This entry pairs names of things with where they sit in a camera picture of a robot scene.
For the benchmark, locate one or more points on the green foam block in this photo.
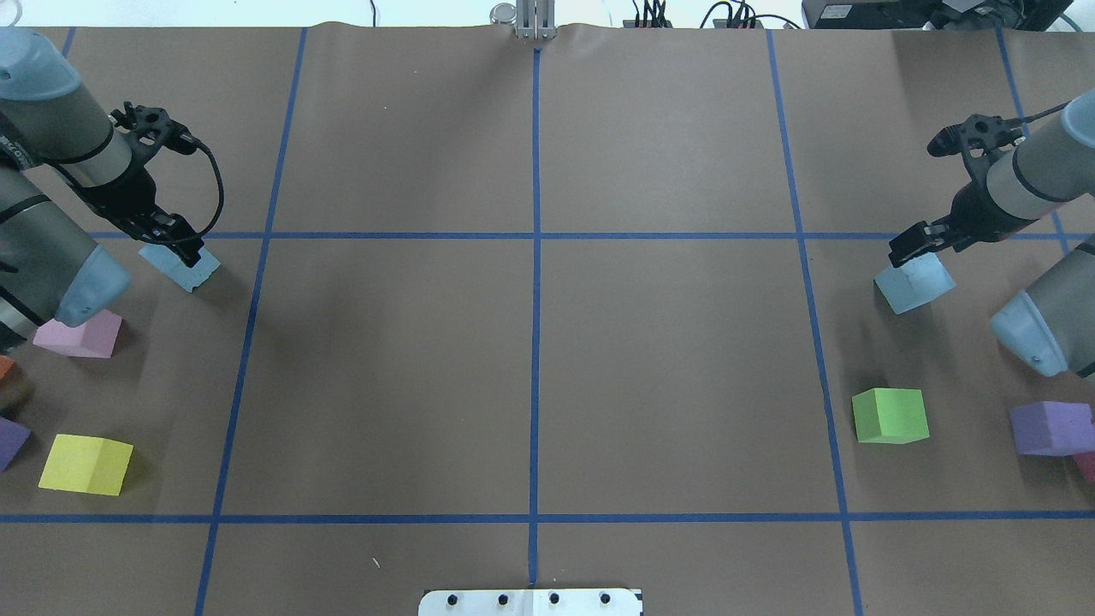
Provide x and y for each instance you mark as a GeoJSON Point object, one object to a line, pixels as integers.
{"type": "Point", "coordinates": [890, 416]}

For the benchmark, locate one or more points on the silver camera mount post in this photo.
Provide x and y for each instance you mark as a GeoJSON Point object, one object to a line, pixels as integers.
{"type": "Point", "coordinates": [529, 19]}

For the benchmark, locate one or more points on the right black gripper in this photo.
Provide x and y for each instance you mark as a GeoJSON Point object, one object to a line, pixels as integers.
{"type": "Point", "coordinates": [980, 215]}

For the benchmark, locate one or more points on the purple block left side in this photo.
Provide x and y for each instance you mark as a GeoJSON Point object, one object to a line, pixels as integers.
{"type": "Point", "coordinates": [13, 437]}

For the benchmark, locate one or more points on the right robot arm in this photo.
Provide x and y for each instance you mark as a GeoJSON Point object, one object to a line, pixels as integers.
{"type": "Point", "coordinates": [1019, 171]}

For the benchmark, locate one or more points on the brown paper table mat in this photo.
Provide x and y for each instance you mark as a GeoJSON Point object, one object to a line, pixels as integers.
{"type": "Point", "coordinates": [585, 313]}

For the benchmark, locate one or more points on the yellow foam block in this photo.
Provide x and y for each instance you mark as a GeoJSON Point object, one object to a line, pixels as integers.
{"type": "Point", "coordinates": [86, 465]}

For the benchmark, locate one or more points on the pink foam block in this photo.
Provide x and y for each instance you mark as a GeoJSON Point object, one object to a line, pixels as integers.
{"type": "Point", "coordinates": [94, 339]}

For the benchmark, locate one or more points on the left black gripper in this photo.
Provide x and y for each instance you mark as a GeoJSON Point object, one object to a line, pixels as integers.
{"type": "Point", "coordinates": [121, 198]}

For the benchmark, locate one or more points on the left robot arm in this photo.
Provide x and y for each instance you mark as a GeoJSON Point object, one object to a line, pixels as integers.
{"type": "Point", "coordinates": [53, 270]}

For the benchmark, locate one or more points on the orange block left side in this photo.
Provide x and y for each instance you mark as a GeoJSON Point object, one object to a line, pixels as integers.
{"type": "Point", "coordinates": [8, 369]}

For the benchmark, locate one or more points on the light blue block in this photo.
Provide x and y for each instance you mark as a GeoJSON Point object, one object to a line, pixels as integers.
{"type": "Point", "coordinates": [187, 277]}
{"type": "Point", "coordinates": [917, 282]}

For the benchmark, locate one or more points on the purple block right side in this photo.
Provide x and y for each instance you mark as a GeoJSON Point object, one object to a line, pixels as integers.
{"type": "Point", "coordinates": [1052, 428]}

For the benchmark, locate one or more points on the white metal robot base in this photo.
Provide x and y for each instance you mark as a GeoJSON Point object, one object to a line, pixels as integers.
{"type": "Point", "coordinates": [580, 601]}

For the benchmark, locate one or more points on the black monitor stand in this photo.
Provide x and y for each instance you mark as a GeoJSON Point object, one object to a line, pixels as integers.
{"type": "Point", "coordinates": [1029, 16]}

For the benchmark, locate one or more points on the purple block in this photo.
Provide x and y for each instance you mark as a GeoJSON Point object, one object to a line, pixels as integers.
{"type": "Point", "coordinates": [1052, 428]}
{"type": "Point", "coordinates": [13, 437]}

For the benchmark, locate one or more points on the red block lower right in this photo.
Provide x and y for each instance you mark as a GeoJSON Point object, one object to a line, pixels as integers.
{"type": "Point", "coordinates": [1085, 462]}

